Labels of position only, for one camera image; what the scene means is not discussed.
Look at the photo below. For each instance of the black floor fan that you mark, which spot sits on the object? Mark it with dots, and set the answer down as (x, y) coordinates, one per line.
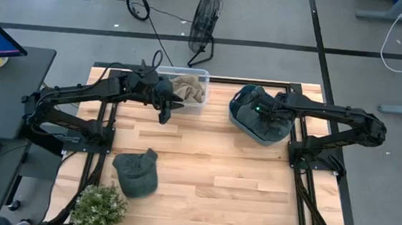
(203, 19)

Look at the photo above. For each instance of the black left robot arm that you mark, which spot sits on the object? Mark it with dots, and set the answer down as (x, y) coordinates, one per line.
(80, 88)

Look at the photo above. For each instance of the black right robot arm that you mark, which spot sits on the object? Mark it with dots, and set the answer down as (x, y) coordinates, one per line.
(330, 110)

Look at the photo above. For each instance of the tan cap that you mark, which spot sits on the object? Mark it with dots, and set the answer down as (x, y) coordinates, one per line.
(188, 88)

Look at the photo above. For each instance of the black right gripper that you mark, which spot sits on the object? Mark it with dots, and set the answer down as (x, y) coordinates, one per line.
(277, 107)

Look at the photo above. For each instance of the green potted plant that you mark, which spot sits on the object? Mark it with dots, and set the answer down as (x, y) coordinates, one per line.
(98, 208)

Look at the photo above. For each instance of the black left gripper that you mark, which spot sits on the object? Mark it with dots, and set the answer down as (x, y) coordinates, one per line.
(165, 91)

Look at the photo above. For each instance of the clear plastic storage bin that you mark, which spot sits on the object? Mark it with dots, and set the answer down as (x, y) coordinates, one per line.
(194, 108)

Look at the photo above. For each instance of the black desk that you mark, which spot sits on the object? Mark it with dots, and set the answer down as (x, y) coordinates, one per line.
(8, 93)

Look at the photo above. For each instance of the black aluminium table frame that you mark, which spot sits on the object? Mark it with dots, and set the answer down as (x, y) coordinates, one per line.
(243, 81)

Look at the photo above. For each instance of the grey cap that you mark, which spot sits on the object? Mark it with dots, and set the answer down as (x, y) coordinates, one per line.
(249, 94)
(135, 175)
(261, 128)

